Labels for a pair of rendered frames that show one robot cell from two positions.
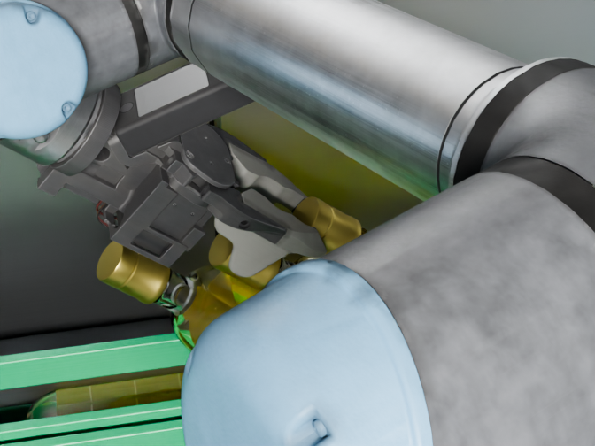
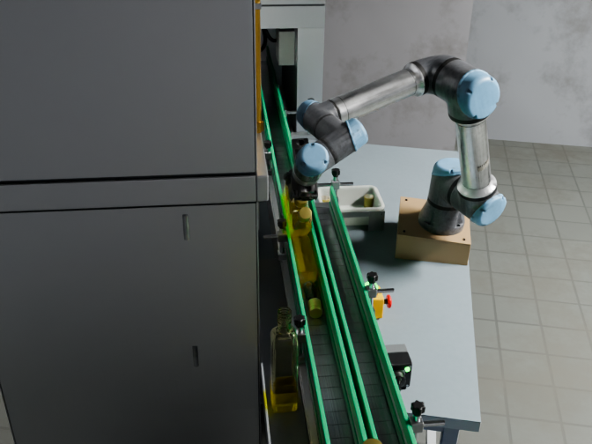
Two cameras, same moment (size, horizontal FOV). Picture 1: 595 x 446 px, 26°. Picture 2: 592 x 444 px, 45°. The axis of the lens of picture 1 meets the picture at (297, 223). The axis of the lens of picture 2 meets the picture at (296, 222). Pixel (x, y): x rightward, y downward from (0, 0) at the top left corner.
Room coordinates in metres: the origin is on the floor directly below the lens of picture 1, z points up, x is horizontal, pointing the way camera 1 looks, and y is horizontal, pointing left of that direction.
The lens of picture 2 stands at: (0.62, 1.82, 2.05)
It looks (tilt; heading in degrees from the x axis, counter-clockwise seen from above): 31 degrees down; 274
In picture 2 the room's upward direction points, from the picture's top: 1 degrees clockwise
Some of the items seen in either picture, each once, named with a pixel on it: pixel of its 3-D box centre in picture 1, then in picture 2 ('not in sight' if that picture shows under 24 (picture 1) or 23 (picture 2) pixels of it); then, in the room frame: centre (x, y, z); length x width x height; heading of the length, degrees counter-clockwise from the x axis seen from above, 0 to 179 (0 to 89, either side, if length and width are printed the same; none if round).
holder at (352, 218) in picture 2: not in sight; (341, 210); (0.61, -0.41, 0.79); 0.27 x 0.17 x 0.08; 11
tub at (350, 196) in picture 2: not in sight; (349, 207); (0.59, -0.42, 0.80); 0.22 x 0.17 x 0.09; 11
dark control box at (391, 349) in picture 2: not in sight; (392, 366); (0.46, 0.40, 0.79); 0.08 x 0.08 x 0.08; 11
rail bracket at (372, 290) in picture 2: not in sight; (379, 294); (0.51, 0.29, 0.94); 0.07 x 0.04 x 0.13; 11
